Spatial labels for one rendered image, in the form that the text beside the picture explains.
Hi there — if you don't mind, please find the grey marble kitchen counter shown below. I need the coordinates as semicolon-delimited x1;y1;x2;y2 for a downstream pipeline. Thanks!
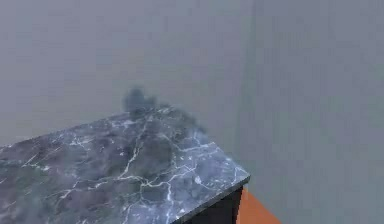
0;105;252;224

